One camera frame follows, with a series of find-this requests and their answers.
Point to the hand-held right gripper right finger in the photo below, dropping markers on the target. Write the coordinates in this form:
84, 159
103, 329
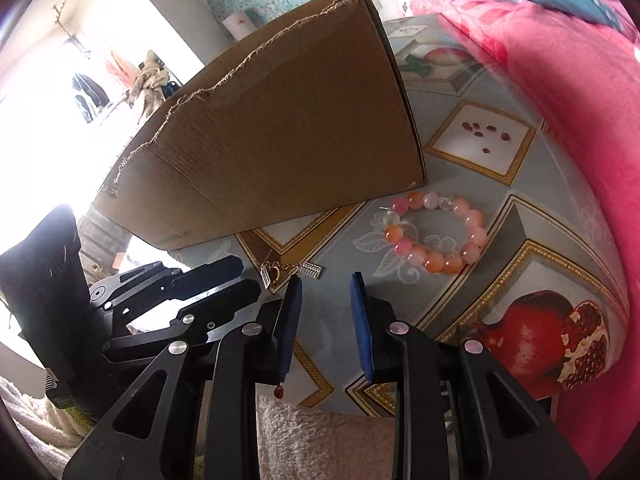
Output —
362, 331

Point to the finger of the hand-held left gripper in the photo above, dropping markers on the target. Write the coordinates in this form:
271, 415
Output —
225, 305
210, 272

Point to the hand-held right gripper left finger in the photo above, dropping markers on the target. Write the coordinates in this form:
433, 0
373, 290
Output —
287, 331

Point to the red bead pendant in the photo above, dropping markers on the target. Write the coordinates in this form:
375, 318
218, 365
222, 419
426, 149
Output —
279, 391

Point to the small gold abacus charm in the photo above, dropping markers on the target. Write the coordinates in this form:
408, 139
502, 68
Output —
312, 269

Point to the brown cardboard box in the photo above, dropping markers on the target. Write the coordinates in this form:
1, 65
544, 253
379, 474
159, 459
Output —
275, 135

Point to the white fleece clothing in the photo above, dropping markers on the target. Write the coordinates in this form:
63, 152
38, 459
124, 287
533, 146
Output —
310, 435

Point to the pile of clothes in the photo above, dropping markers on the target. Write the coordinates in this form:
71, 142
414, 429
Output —
147, 80

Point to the hanging black jacket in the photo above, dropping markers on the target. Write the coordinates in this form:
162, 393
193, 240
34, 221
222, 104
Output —
90, 95

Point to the hanging pink garment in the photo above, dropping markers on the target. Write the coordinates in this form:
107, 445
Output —
120, 67

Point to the fruit print tablecloth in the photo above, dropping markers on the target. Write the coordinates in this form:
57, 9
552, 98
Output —
550, 200

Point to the pink floral blanket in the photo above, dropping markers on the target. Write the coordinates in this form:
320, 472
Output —
575, 85

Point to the metal wall hook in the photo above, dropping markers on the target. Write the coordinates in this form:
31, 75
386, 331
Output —
60, 2

